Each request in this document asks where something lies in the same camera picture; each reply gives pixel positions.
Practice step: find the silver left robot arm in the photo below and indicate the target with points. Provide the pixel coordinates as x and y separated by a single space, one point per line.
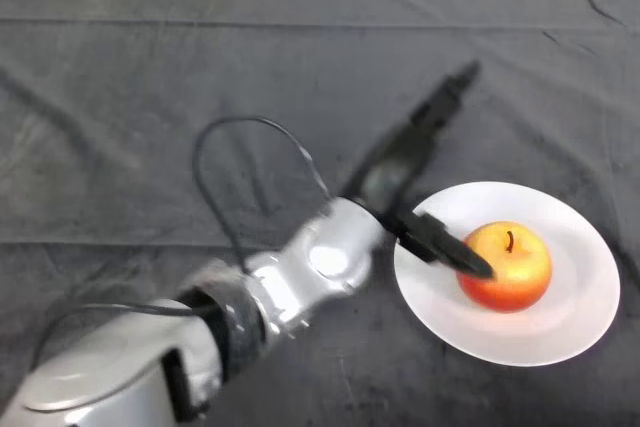
320 257

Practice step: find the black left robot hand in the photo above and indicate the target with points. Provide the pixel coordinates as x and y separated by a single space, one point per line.
400 162

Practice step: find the white round plate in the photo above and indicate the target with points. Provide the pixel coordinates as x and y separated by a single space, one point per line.
500 342

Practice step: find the black cloth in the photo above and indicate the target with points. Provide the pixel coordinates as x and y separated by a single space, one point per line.
125 72

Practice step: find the red yellow apple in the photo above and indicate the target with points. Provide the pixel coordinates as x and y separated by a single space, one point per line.
515 282

